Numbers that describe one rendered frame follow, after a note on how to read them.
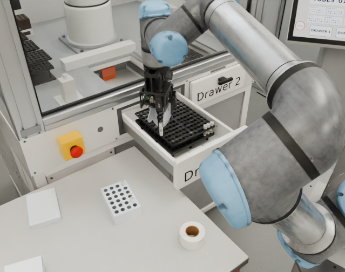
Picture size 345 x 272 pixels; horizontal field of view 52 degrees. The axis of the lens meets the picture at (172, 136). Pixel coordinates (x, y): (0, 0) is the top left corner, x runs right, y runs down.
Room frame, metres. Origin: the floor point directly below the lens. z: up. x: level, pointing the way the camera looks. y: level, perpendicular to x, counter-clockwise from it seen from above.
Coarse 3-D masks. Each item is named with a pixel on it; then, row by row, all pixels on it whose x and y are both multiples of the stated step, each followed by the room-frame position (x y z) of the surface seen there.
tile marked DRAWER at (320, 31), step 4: (312, 28) 1.52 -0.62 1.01; (316, 28) 1.52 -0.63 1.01; (320, 28) 1.52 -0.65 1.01; (324, 28) 1.51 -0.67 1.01; (328, 28) 1.51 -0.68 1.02; (332, 28) 1.51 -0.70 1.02; (312, 32) 1.51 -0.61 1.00; (316, 32) 1.51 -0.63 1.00; (320, 32) 1.50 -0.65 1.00; (324, 32) 1.50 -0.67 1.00; (328, 32) 1.50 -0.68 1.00; (320, 36) 1.49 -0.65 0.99; (324, 36) 1.49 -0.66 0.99; (328, 36) 1.49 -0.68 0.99
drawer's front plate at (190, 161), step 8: (240, 128) 0.90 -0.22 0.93; (224, 136) 0.86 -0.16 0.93; (232, 136) 0.86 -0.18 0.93; (208, 144) 0.82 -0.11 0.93; (216, 144) 0.82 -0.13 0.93; (192, 152) 0.78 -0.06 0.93; (200, 152) 0.79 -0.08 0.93; (208, 152) 0.80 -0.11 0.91; (176, 160) 0.75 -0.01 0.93; (184, 160) 0.75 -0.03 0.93; (192, 160) 0.77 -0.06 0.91; (200, 160) 0.79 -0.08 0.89; (176, 168) 0.74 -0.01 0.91; (184, 168) 0.75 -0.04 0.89; (192, 168) 0.77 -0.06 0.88; (176, 176) 0.74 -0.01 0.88; (184, 176) 0.75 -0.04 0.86; (192, 176) 0.77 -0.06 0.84; (176, 184) 0.74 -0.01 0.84; (184, 184) 0.75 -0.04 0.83
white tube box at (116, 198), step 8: (112, 184) 0.78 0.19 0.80; (120, 184) 0.78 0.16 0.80; (104, 192) 0.75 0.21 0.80; (112, 192) 0.75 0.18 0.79; (120, 192) 0.75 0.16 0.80; (128, 192) 0.76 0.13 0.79; (104, 200) 0.73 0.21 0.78; (112, 200) 0.72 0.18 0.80; (120, 200) 0.72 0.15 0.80; (128, 200) 0.72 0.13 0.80; (136, 200) 0.72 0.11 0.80; (112, 208) 0.69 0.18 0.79; (120, 208) 0.68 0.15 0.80; (128, 208) 0.70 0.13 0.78; (136, 208) 0.69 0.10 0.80; (112, 216) 0.67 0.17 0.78; (120, 216) 0.66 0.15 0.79; (128, 216) 0.67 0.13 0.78; (136, 216) 0.68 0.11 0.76
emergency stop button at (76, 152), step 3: (75, 147) 0.84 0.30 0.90; (78, 147) 0.85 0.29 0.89; (81, 147) 0.86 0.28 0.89; (72, 150) 0.84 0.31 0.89; (75, 150) 0.84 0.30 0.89; (78, 150) 0.84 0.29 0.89; (81, 150) 0.85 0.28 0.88; (72, 153) 0.83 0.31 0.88; (75, 153) 0.83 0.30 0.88; (78, 153) 0.84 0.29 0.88; (81, 153) 0.84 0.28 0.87; (72, 156) 0.83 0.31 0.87; (75, 156) 0.83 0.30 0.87; (78, 156) 0.84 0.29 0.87
